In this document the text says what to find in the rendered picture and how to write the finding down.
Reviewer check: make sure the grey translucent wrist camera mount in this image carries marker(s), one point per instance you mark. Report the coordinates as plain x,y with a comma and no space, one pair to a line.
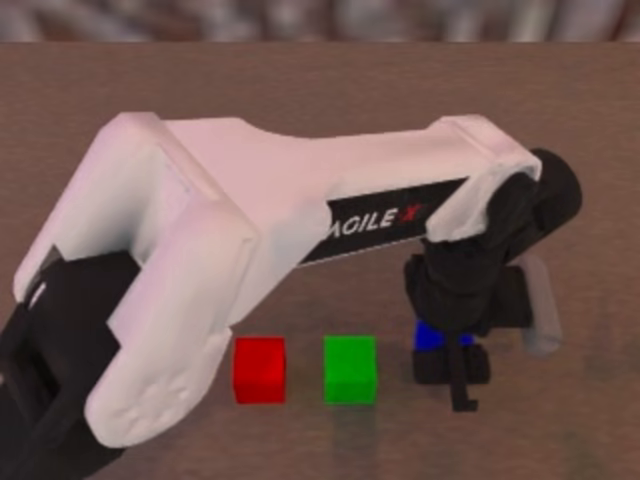
542,305

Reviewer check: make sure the red cube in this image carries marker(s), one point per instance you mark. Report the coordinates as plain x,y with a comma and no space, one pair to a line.
259,369

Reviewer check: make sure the blue cube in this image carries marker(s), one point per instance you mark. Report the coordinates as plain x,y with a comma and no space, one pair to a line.
426,337

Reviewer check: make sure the green cube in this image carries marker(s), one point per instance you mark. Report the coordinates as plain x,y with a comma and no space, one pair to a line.
350,369

